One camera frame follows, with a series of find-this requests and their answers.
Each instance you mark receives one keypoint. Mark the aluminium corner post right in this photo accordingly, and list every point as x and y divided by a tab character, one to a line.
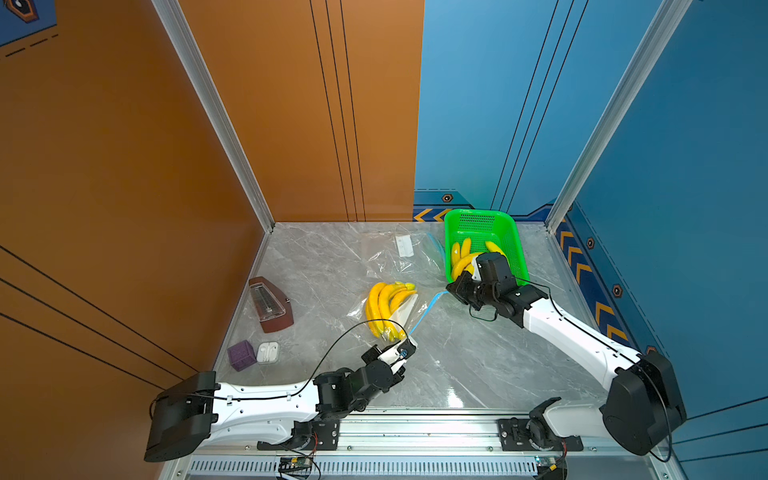
653	43

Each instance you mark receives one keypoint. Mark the green circuit board right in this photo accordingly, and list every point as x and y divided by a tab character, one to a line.
552	469

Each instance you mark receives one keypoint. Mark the clear zip bag with bananas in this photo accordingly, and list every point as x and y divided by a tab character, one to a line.
408	257

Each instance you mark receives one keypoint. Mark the green circuit board left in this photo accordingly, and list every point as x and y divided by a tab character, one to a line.
296	465

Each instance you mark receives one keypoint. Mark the green circuit board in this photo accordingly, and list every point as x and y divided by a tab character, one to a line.
296	465
552	469

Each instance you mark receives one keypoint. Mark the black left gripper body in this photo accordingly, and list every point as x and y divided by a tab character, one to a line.
371	356

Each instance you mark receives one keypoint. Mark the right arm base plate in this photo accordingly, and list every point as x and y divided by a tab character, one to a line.
516	433

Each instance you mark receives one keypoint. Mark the aluminium front rail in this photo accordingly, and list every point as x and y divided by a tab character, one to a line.
463	444

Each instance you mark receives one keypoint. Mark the white earbuds case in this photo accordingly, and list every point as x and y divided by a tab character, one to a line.
268	353

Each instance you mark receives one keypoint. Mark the aluminium corner post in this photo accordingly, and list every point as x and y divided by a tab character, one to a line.
653	43
181	36

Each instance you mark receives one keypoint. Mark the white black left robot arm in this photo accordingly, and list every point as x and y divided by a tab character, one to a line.
201	411

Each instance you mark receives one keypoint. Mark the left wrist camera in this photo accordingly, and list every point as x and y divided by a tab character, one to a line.
400	351

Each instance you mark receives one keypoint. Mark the purple small basket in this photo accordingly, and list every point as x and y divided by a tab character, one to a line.
242	355

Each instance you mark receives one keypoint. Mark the yellow plastic banana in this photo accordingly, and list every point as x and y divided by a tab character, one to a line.
461	258

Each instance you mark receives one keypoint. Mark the aluminium corner post left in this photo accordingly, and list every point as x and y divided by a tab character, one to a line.
181	36

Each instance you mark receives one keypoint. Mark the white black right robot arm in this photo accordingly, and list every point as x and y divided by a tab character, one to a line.
643	404

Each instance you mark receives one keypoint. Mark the green plastic perforated basket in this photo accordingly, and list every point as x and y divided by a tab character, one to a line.
483	226

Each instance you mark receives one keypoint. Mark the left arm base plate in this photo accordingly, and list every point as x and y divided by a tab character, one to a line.
316	435

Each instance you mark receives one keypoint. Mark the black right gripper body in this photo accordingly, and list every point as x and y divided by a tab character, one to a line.
469	291

